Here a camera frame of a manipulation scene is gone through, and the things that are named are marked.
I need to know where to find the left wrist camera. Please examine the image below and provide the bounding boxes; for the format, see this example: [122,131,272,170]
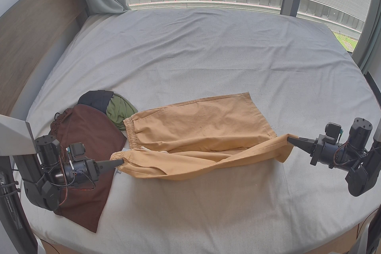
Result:
[65,142,87,162]

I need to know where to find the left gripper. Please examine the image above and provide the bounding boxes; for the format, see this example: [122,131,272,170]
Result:
[63,158,101,187]

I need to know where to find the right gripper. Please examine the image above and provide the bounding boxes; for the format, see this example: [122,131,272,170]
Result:
[309,134,341,169]

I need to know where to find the green garment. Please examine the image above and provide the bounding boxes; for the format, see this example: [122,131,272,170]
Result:
[106,93,139,131]

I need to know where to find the black garment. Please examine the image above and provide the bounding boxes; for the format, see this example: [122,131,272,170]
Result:
[78,90,115,115]

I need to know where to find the tan shorts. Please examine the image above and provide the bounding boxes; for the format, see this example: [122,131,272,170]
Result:
[110,92,296,181]

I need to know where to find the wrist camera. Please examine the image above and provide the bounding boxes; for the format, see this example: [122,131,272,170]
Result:
[324,122,343,140]
[65,142,87,162]

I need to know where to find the brown garment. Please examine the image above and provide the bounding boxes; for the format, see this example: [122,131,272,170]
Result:
[50,105,127,233]

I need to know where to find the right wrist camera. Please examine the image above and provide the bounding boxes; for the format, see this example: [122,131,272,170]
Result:
[324,122,343,140]

